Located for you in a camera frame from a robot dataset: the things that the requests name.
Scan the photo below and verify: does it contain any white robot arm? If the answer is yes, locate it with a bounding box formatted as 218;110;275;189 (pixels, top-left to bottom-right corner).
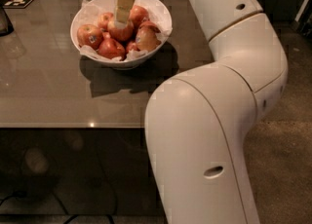
144;0;288;224

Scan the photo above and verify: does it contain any back right red apple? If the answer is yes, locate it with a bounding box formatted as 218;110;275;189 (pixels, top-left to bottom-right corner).
129;5;149;28

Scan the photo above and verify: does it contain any white bowl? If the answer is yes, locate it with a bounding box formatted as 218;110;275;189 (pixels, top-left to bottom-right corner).
69;0;173;71

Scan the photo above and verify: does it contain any back left red apple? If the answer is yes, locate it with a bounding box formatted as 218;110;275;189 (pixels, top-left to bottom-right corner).
97;12;113;31

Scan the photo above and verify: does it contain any red apple behind right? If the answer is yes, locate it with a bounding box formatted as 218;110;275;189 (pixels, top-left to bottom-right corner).
138;20;161;33

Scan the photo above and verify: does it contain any right yellow-red apple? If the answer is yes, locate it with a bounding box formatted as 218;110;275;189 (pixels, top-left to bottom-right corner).
136;26;161;52

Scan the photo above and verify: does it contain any left red apple with sticker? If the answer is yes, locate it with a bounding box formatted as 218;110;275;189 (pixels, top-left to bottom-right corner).
77;24;103;50

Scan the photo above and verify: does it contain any dark object at left edge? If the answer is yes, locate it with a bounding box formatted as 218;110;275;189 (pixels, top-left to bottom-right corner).
0;6;14;36

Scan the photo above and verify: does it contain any dark glass table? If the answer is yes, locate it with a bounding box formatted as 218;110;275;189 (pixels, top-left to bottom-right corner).
0;0;211;215

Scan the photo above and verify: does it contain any black floor cable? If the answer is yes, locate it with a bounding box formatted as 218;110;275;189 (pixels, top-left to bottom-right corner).
0;188;115;224

